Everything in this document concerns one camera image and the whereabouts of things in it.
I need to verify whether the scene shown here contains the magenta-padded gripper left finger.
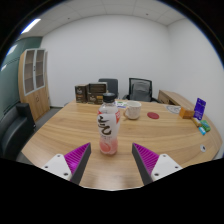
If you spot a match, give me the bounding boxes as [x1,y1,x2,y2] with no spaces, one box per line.
[41,142,92,185]

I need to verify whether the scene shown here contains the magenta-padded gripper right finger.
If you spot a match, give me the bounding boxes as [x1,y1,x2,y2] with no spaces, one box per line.
[131,143,184,186]

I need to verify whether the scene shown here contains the pink drink bottle black cap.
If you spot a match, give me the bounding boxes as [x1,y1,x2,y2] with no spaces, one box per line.
[97,93,121,156]

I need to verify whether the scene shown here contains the flat round red coaster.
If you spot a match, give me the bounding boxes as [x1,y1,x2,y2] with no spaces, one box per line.
[146,111,160,121]

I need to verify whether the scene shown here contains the white ceramic mug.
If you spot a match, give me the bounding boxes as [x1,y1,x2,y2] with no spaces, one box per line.
[123,100,143,121]

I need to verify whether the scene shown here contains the orange cardboard box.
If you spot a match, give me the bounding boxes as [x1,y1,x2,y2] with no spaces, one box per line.
[178,106,195,120]

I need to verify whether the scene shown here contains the yellow-brown snack packet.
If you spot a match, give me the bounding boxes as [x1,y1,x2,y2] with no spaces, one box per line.
[190,117,203,129]

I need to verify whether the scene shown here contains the white sheet with coloured stickers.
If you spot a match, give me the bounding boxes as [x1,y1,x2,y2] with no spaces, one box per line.
[114,99,130,109]

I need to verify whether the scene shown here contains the tall dark brown carton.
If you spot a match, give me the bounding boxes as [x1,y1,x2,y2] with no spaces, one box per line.
[74,83,89,104]

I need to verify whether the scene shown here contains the green flat box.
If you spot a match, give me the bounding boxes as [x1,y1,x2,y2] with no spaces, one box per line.
[199,119,212,133]

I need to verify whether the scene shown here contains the wooden side desk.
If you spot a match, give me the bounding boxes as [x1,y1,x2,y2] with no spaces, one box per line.
[157,89,196,111]

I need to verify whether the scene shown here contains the black leather sofa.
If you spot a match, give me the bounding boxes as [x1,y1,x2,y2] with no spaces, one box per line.
[0,102,36,161]

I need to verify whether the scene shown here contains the grey mesh-back office chair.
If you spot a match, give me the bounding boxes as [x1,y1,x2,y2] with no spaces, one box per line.
[122,77,160,103]

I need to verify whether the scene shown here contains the purple standing pouch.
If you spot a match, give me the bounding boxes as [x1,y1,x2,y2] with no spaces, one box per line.
[193,97,207,121]

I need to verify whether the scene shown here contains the flat dark brown carton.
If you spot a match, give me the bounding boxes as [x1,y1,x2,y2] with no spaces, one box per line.
[87,82,108,95]

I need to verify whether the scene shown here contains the black solid-back office chair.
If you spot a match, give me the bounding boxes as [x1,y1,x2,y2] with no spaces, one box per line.
[98,78,120,100]

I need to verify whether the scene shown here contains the wooden shelf cabinet glass doors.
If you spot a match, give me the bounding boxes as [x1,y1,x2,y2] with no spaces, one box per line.
[18,48,51,123]

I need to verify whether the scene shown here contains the ceiling lights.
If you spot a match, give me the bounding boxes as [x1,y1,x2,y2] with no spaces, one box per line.
[0,18,42,73]

